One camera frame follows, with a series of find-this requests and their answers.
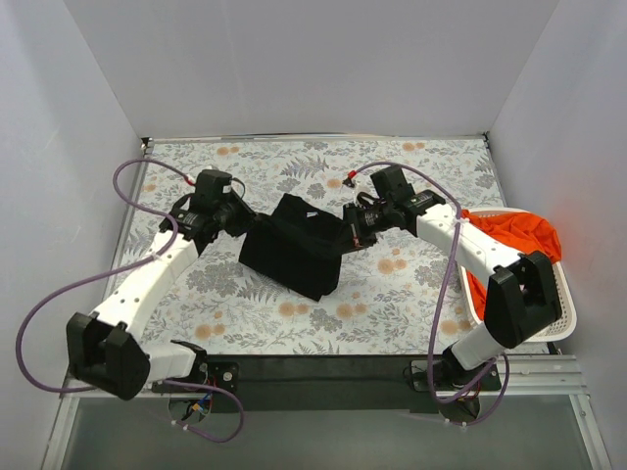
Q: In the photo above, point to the black t shirt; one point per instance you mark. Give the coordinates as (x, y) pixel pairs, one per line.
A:
(298, 246)

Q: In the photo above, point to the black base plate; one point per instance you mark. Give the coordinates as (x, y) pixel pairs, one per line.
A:
(321, 382)

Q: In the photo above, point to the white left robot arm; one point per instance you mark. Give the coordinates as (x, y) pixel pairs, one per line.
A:
(104, 346)

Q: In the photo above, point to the orange t shirt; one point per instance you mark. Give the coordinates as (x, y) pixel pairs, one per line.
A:
(524, 231)

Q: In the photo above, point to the floral patterned table mat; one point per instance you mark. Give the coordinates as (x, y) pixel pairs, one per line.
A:
(386, 295)

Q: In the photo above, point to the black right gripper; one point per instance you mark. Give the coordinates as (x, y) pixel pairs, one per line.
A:
(351, 225)

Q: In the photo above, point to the aluminium frame rail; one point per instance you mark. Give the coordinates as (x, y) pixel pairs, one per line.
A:
(536, 375)

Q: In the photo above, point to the white laundry basket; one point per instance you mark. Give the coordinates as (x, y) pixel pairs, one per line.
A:
(564, 327)

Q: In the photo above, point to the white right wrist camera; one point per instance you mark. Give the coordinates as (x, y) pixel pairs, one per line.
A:
(355, 185)

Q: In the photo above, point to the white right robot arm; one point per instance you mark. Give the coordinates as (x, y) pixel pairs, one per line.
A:
(522, 296)

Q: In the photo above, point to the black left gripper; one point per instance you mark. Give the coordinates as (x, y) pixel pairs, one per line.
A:
(245, 215)

